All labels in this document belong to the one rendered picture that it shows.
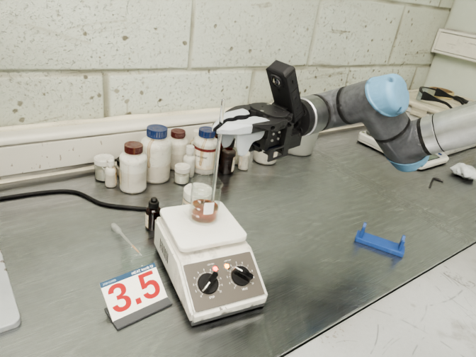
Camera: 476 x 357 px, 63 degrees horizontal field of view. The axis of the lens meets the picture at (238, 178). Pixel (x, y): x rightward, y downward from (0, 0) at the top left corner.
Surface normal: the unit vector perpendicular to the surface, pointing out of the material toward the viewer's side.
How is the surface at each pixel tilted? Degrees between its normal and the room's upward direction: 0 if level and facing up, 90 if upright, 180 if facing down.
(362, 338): 0
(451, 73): 90
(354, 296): 0
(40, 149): 90
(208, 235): 0
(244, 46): 90
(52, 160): 90
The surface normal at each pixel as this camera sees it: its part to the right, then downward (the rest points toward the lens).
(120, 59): 0.58, 0.44
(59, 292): 0.13, -0.88
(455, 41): -0.80, 0.18
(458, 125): -0.65, 0.13
